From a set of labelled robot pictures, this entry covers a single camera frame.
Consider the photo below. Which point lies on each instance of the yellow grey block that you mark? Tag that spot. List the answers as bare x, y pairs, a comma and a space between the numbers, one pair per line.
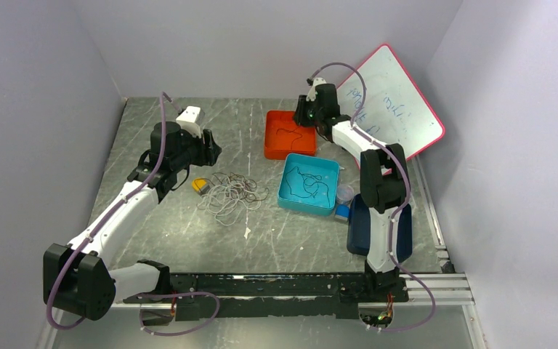
201, 186

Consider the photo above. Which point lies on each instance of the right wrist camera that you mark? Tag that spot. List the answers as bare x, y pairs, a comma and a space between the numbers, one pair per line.
313, 83

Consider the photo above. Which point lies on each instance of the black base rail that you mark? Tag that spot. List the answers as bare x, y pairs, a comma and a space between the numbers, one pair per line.
341, 294

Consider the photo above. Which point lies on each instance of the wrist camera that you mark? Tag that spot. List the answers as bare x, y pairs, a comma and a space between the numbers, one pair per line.
190, 120
313, 83

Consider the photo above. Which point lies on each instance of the orange square tray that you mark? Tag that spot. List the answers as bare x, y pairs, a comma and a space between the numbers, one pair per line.
282, 136

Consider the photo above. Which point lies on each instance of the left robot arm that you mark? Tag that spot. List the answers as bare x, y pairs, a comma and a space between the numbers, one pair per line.
76, 277

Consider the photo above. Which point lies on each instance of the aluminium frame rail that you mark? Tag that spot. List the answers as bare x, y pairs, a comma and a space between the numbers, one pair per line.
440, 313

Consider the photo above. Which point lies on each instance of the dark blue square tray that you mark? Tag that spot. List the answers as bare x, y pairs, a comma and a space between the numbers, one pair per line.
359, 230

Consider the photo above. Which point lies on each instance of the blue white block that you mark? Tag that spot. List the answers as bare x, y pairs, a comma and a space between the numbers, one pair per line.
341, 213

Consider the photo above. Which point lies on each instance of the pink framed whiteboard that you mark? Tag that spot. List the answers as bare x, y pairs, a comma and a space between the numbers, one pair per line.
392, 108

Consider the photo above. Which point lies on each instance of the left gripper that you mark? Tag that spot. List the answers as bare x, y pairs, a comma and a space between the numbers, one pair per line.
208, 151

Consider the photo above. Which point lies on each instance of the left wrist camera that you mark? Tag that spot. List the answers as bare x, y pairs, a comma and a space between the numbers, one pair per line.
190, 120

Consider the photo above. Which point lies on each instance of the light blue square tray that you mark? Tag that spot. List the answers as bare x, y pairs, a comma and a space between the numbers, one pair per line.
308, 184

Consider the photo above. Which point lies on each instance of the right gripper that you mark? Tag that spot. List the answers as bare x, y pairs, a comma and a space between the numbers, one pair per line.
299, 114

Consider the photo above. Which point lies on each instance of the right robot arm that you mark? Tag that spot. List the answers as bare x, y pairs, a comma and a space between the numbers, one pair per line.
384, 184

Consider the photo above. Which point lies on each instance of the clear plastic cup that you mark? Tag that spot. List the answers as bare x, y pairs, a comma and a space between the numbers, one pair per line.
344, 194

